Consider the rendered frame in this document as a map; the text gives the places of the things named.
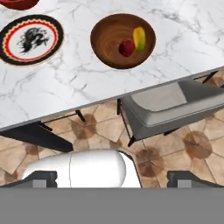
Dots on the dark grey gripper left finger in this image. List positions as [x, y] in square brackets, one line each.
[43, 178]

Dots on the brown wooden bowl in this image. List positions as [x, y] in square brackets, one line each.
[108, 38]

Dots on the red round fruit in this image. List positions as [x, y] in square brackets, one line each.
[126, 48]

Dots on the plate with black dragon print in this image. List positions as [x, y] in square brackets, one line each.
[17, 57]

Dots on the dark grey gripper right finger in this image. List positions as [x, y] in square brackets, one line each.
[180, 178]

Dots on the dark red bowl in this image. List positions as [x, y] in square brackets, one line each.
[17, 4]

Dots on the yellow green mango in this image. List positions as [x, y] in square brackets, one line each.
[139, 38]

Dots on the white rounded cylinder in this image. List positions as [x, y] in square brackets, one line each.
[93, 169]

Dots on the grey stool with black legs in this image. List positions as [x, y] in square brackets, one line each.
[163, 113]

